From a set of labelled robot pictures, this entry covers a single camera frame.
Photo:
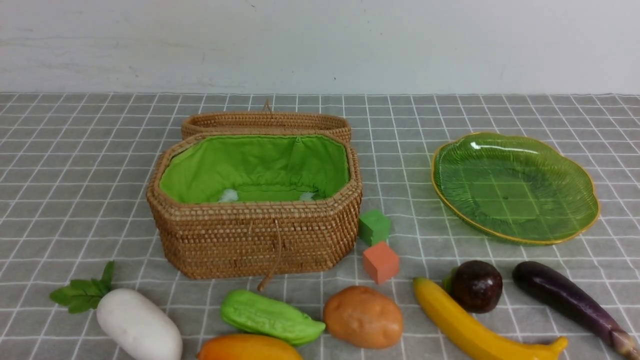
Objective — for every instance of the brown potato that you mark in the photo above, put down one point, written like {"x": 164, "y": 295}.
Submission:
{"x": 363, "y": 317}

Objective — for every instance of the orange mango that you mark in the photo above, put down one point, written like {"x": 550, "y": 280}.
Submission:
{"x": 247, "y": 346}

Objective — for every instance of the dark purple mangosteen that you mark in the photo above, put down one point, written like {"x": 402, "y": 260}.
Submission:
{"x": 475, "y": 285}

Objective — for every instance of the white radish with leaves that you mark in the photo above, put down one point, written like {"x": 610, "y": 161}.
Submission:
{"x": 138, "y": 326}

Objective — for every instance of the purple eggplant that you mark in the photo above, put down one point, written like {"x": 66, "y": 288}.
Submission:
{"x": 552, "y": 288}

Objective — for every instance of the yellow banana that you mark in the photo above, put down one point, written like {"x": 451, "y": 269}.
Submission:
{"x": 470, "y": 335}

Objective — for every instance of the green foam cube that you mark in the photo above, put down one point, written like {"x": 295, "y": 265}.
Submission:
{"x": 374, "y": 227}

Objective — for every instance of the woven rattan basket lid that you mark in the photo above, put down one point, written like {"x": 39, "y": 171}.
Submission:
{"x": 266, "y": 119}

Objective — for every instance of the woven rattan basket green lining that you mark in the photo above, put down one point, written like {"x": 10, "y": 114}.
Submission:
{"x": 242, "y": 204}

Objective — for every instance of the orange foam cube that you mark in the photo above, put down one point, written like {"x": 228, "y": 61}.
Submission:
{"x": 381, "y": 262}

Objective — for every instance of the green glass leaf plate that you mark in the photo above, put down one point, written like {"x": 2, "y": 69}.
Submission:
{"x": 514, "y": 189}

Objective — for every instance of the grey checked tablecloth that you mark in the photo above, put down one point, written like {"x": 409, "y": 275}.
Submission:
{"x": 74, "y": 169}

